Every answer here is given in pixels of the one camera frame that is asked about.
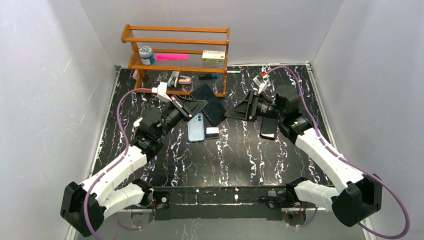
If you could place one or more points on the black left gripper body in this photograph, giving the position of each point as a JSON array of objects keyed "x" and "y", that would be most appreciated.
[{"x": 182, "y": 105}]

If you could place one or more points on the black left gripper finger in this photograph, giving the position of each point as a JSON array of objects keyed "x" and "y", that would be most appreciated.
[
  {"x": 194, "y": 106},
  {"x": 183, "y": 101}
]

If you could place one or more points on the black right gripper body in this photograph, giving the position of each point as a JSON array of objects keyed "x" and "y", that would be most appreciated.
[{"x": 251, "y": 105}]

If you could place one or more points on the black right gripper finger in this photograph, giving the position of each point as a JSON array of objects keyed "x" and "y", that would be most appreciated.
[
  {"x": 246, "y": 103},
  {"x": 239, "y": 114}
]

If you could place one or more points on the light blue phone case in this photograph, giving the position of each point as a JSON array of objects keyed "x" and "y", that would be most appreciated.
[{"x": 195, "y": 128}]

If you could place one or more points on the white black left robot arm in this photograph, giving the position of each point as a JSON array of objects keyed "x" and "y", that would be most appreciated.
[{"x": 86, "y": 205}]

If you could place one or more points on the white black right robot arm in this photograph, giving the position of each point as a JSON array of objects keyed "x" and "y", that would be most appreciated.
[{"x": 354, "y": 196}]

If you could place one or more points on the pink stapler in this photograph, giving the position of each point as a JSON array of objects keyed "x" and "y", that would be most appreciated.
[{"x": 184, "y": 80}]

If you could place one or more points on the grey blue stapler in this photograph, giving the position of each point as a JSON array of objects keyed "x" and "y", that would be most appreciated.
[{"x": 173, "y": 80}]

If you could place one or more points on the blue black marker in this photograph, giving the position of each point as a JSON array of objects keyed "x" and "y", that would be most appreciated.
[{"x": 208, "y": 76}]

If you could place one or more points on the green pen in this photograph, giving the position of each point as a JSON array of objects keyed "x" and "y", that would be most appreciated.
[{"x": 233, "y": 72}]

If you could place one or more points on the orange wooden shelf rack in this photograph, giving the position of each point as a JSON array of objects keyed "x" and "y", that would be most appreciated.
[{"x": 157, "y": 49}]

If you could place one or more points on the pink ruler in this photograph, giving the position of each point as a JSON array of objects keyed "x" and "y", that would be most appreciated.
[{"x": 172, "y": 57}]

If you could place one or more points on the white red box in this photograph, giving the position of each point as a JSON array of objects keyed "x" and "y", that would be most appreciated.
[{"x": 212, "y": 56}]

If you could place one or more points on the blue white jar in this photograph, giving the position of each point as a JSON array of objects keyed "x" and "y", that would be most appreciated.
[{"x": 146, "y": 55}]

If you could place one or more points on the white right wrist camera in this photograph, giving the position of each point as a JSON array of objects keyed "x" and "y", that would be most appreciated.
[{"x": 262, "y": 82}]

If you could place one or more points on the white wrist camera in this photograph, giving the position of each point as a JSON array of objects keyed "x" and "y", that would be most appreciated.
[
  {"x": 262, "y": 82},
  {"x": 161, "y": 92}
]

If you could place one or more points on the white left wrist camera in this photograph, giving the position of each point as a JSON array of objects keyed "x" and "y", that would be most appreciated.
[{"x": 161, "y": 92}]

